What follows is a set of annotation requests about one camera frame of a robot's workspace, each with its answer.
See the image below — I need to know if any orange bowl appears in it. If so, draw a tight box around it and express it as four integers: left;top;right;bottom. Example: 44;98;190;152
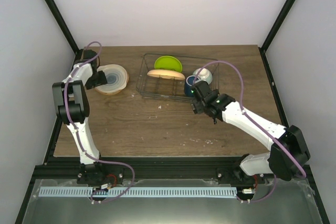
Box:
147;69;185;80

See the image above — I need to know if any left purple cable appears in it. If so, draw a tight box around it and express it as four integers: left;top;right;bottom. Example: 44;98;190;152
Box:
64;41;136;205

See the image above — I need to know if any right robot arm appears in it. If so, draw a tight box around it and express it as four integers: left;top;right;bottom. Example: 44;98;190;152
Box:
191;81;310;184

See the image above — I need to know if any light blue slotted strip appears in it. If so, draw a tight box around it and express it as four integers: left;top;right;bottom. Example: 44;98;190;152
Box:
38;186;237;199

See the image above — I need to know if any black wire dish rack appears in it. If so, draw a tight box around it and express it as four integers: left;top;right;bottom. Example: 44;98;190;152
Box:
136;53;215;101

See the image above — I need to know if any pale green bowl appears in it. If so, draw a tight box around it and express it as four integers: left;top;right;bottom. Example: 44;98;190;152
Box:
193;68;213;84

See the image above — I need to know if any white grey swirl bowl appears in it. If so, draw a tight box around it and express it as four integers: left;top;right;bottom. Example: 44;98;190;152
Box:
95;64;129;95

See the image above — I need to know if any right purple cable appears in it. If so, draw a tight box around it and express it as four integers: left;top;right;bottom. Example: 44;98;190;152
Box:
193;60;307;204

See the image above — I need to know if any dark blue mug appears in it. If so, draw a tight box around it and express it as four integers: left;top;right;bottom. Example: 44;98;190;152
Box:
184;75;199;97

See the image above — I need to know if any black aluminium frame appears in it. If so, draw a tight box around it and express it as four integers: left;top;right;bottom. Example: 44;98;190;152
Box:
14;0;330;224

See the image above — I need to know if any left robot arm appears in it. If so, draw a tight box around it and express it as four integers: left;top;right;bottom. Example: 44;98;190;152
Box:
52;49;107;166

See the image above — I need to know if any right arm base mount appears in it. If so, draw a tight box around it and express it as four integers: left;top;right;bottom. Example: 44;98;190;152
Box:
215;167;265;187

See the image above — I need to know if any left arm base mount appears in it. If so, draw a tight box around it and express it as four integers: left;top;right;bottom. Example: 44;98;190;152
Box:
77;163;124;186

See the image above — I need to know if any lime green plate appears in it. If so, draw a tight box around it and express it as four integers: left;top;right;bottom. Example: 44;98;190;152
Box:
154;55;183;72

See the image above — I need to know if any purple cable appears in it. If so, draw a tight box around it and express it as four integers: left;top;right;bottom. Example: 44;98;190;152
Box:
64;41;136;205
193;60;307;204

